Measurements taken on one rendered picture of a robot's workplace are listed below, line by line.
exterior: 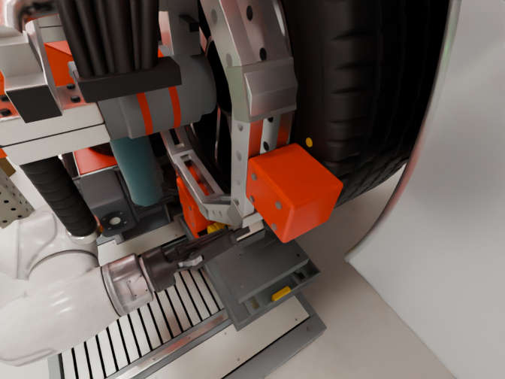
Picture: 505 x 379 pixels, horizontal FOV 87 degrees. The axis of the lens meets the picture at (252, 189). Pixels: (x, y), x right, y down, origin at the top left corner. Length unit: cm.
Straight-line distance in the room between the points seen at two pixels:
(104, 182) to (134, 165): 35
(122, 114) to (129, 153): 23
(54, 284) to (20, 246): 10
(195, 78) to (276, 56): 21
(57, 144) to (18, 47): 9
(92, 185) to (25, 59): 78
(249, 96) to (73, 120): 17
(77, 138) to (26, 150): 4
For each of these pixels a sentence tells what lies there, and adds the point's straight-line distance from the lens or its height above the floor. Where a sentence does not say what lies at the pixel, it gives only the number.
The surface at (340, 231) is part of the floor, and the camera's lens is 143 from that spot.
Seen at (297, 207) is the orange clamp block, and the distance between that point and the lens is 28.
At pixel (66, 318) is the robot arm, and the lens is 49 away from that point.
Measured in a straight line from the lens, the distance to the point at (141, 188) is 77.
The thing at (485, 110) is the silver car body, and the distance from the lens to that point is 25.
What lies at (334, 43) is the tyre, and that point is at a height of 100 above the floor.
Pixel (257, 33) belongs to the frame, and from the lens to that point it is 33.
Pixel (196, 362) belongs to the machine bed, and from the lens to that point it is 104.
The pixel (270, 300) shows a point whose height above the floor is 15.
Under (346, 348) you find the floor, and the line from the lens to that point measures 119.
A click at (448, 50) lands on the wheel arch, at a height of 103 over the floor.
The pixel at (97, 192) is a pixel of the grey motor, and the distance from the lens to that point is 102.
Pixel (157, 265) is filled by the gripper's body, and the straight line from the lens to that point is 49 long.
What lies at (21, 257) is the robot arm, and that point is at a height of 68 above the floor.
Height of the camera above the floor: 109
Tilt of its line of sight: 46 degrees down
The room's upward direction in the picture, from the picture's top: 5 degrees clockwise
